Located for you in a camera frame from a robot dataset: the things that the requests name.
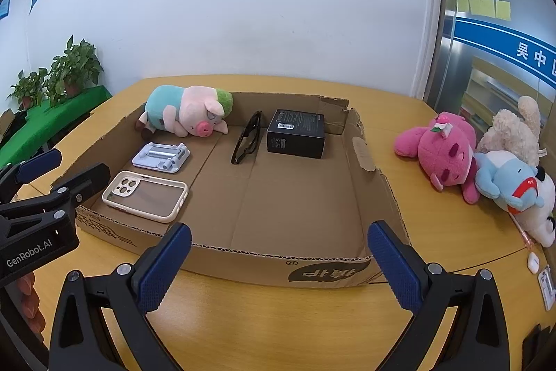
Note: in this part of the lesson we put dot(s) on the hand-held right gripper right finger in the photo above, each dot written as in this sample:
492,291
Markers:
395,266

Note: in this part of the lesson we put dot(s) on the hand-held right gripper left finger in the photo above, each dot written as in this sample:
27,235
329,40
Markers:
163,266

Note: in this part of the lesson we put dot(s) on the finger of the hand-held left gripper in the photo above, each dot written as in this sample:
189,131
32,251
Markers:
41,162
82,184

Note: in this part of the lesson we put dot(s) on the shallow cardboard box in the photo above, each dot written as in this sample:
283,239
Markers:
282,201

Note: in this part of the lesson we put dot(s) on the black sunglasses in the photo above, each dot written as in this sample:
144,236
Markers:
243,145

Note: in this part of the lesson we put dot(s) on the black product box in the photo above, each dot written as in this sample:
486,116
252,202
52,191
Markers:
295,132

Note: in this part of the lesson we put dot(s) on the yellow wooden desktop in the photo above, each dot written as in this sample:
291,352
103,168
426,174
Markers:
434,232

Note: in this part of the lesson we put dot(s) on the green table cloth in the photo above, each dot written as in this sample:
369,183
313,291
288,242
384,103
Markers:
34,127

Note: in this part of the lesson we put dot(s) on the cream phone case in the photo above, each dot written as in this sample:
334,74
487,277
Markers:
147,197

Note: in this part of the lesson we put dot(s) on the small potted green plant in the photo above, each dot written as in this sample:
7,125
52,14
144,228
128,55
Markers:
28,86

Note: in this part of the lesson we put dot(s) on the white phone stand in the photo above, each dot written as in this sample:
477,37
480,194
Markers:
160,158

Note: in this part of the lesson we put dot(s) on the large potted green plant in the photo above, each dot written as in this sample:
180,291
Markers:
74,66

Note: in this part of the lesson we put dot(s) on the magenta bear plush toy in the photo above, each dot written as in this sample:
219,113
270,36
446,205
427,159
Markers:
443,149

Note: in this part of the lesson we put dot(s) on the pink pig plush toy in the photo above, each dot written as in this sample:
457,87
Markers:
186,106

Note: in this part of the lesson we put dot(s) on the light blue elephant plush toy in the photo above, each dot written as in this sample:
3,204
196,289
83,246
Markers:
499,179

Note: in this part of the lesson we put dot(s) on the small white earbud case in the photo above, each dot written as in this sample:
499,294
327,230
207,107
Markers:
533,262

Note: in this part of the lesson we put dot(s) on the white dog plush toy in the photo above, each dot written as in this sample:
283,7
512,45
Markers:
543,223

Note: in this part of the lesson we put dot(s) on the flat black object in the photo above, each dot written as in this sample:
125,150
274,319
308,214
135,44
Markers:
541,347

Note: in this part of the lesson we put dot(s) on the beige fluffy plush toy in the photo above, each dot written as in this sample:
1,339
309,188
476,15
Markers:
512,132

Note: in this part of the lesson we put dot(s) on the blue banner strip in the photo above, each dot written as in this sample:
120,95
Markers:
499,38

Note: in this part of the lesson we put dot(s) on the yellow sticky note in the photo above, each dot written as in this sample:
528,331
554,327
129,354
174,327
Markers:
482,7
463,5
503,10

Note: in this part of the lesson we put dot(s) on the metal door frame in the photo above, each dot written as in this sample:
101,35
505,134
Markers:
449,6

